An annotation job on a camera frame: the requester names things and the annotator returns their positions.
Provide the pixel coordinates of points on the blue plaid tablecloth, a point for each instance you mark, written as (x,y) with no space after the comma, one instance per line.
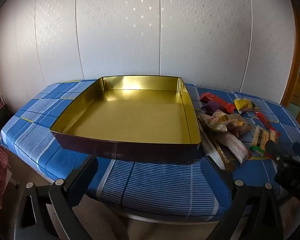
(152,187)

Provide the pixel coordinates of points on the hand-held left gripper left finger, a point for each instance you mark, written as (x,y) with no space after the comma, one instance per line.
(82,177)

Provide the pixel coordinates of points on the purple snack packet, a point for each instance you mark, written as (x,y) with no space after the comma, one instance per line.
(212,106)

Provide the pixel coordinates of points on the white snack packet red label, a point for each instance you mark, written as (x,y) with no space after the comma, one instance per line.
(233,145)

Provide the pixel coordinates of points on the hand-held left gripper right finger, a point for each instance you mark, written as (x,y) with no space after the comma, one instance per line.
(222,172)

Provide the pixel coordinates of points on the long silver gold packet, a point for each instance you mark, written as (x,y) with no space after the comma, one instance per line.
(218,157)

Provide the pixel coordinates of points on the clear snack packet yellow label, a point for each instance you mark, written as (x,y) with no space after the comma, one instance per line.
(215,121)

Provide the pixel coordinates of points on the small red snack packet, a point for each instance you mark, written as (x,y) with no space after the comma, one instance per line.
(263,120)

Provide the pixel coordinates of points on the red snack packet gold print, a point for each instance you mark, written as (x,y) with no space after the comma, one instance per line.
(215,97)

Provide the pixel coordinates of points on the gold tin box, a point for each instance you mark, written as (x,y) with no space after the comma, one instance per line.
(130,115)

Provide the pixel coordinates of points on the rice cracker packet red ends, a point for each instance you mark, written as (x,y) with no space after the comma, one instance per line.
(261,136)

